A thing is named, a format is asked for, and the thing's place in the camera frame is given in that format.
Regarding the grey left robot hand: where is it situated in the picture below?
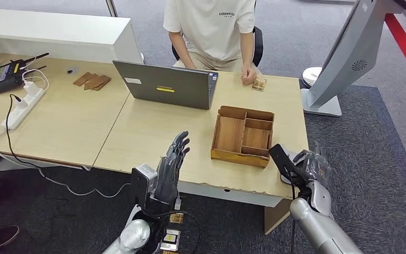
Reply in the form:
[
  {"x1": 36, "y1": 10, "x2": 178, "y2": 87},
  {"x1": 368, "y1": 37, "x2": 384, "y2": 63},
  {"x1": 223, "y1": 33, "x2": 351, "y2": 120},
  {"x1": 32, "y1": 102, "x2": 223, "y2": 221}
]
[{"x1": 153, "y1": 130, "x2": 191, "y2": 206}]

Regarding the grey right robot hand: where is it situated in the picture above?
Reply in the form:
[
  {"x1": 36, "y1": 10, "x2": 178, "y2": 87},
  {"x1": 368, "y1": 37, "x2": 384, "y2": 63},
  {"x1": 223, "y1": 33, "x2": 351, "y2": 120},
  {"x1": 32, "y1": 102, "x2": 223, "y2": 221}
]
[{"x1": 291, "y1": 141, "x2": 332, "y2": 186}]

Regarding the person's left hand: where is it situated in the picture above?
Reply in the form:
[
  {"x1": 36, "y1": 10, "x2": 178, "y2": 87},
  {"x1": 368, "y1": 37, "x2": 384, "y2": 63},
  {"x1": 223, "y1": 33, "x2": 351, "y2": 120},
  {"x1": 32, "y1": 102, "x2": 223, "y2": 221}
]
[{"x1": 241, "y1": 65, "x2": 258, "y2": 86}]

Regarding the brown wooden card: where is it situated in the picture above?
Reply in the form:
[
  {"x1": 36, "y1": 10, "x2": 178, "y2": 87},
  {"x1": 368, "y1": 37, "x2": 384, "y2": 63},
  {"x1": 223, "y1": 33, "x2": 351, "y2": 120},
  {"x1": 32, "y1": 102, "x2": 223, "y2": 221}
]
[
  {"x1": 91, "y1": 75, "x2": 112, "y2": 92},
  {"x1": 84, "y1": 74, "x2": 108, "y2": 91},
  {"x1": 72, "y1": 71, "x2": 98, "y2": 87}
]

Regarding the wooden organizer tray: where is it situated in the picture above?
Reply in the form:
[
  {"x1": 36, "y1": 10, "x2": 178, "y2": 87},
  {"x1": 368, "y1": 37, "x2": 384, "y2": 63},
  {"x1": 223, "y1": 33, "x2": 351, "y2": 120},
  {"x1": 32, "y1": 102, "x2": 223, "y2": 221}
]
[{"x1": 210, "y1": 105, "x2": 275, "y2": 169}]

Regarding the white round base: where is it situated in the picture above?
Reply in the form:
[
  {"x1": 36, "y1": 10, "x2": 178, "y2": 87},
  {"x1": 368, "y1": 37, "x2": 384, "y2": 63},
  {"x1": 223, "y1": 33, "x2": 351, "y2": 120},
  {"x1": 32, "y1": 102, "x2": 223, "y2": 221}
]
[{"x1": 301, "y1": 66, "x2": 324, "y2": 88}]

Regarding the wooden desk leg panel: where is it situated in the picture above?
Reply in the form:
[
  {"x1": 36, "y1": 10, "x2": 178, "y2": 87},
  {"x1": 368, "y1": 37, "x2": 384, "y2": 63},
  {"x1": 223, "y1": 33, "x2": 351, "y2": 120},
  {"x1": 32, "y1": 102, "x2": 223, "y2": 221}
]
[{"x1": 264, "y1": 199, "x2": 293, "y2": 235}]

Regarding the grey laptop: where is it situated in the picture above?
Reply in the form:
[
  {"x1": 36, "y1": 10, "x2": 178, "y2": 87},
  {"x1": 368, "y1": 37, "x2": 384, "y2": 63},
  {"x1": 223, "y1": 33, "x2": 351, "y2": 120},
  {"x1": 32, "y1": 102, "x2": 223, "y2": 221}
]
[{"x1": 113, "y1": 60, "x2": 219, "y2": 111}]

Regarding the grey kiosk monitor stand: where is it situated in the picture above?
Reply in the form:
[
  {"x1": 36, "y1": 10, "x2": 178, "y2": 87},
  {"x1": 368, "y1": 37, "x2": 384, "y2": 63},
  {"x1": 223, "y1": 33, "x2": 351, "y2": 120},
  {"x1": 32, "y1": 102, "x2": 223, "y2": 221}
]
[{"x1": 300, "y1": 0, "x2": 406, "y2": 117}]

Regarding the metal pole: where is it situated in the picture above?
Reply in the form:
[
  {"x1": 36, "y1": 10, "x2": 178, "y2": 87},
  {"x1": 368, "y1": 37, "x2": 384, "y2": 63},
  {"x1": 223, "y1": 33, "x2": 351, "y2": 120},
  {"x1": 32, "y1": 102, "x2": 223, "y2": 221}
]
[{"x1": 105, "y1": 0, "x2": 118, "y2": 17}]

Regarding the white USB charger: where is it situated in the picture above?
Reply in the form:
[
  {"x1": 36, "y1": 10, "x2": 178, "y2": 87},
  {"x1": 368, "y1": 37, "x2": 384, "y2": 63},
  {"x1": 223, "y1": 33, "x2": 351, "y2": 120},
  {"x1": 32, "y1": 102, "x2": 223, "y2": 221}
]
[{"x1": 24, "y1": 81, "x2": 41, "y2": 97}]

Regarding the white power strip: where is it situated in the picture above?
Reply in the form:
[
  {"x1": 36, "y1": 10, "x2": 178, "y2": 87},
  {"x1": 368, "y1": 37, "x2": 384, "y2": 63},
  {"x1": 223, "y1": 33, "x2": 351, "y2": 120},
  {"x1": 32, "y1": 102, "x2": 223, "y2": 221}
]
[{"x1": 1, "y1": 87, "x2": 47, "y2": 133}]

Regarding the white counter cabinet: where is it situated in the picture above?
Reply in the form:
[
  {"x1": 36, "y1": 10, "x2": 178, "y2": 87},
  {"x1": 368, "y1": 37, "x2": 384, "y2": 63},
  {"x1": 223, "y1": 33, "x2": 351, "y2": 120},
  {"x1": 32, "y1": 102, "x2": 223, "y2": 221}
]
[{"x1": 0, "y1": 7, "x2": 144, "y2": 65}]

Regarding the black controller with antennas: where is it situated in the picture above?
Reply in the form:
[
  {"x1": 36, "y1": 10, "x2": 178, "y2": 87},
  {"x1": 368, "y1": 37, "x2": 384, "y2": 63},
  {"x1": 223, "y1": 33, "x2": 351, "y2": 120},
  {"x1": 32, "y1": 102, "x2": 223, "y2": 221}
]
[{"x1": 0, "y1": 52, "x2": 50, "y2": 95}]

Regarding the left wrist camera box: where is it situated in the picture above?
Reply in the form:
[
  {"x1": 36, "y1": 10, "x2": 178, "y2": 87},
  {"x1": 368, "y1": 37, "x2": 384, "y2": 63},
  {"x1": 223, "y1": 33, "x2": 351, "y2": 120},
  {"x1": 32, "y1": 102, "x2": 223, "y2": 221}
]
[{"x1": 130, "y1": 164, "x2": 158, "y2": 208}]

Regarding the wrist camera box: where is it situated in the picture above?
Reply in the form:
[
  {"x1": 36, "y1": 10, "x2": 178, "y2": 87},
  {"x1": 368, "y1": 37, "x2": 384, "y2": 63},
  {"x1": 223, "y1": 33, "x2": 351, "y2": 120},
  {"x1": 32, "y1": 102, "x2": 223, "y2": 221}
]
[
  {"x1": 130, "y1": 164, "x2": 158, "y2": 208},
  {"x1": 269, "y1": 143, "x2": 298, "y2": 186}
]

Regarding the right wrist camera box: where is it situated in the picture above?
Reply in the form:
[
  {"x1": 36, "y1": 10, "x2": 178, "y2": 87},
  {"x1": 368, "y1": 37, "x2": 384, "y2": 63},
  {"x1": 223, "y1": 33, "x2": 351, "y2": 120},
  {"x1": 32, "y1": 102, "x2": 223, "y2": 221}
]
[{"x1": 269, "y1": 143, "x2": 298, "y2": 186}]

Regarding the white desk frame rail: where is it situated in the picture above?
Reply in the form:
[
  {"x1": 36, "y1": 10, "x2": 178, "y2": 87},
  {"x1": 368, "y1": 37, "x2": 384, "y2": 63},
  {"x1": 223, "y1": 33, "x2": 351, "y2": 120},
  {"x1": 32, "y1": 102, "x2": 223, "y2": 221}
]
[{"x1": 178, "y1": 182, "x2": 282, "y2": 208}]

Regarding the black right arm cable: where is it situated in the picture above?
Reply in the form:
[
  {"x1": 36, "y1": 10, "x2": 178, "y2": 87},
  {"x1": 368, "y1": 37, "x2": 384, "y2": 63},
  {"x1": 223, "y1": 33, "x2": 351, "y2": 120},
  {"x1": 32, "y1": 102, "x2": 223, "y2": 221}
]
[{"x1": 286, "y1": 167, "x2": 298, "y2": 254}]

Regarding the black power cable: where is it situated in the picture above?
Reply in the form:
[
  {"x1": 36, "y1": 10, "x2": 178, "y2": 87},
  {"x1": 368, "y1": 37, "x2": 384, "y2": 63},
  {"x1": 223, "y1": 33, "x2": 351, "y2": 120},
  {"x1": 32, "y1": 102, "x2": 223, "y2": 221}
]
[{"x1": 4, "y1": 94, "x2": 43, "y2": 171}]

